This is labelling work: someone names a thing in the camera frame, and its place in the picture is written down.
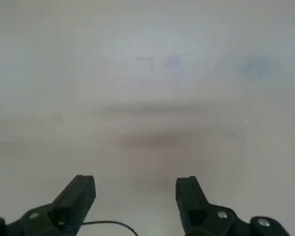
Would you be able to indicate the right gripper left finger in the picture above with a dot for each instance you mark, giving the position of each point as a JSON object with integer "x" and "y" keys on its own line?
{"x": 71, "y": 201}

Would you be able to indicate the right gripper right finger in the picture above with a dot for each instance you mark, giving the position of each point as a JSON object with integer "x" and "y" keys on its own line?
{"x": 194, "y": 204}

